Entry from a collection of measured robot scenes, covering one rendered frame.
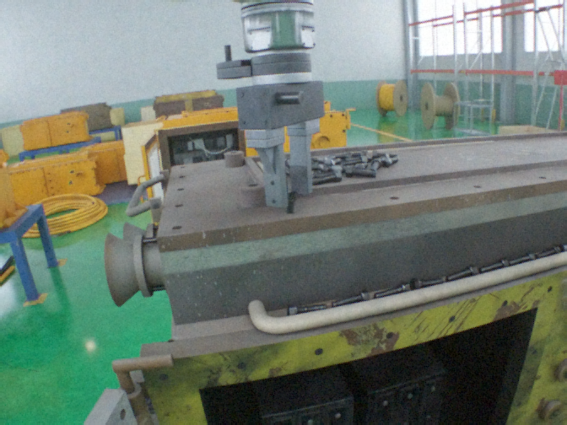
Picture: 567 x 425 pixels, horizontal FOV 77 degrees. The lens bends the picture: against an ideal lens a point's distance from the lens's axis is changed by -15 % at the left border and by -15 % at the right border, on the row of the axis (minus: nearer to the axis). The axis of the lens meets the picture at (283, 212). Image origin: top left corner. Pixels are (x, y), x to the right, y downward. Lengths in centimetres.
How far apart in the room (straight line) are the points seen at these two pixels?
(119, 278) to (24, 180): 627
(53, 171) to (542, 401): 650
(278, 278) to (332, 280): 8
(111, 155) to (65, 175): 99
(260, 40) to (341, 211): 24
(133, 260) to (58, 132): 883
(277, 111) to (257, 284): 23
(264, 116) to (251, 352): 28
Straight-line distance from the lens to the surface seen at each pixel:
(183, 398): 57
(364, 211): 56
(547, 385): 92
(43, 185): 681
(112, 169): 726
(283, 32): 48
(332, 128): 332
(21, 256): 365
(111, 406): 49
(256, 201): 58
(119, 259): 67
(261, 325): 53
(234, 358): 53
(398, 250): 61
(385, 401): 98
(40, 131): 958
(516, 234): 74
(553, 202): 79
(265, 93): 46
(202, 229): 53
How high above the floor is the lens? 154
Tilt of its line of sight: 19 degrees down
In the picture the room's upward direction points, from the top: 4 degrees counter-clockwise
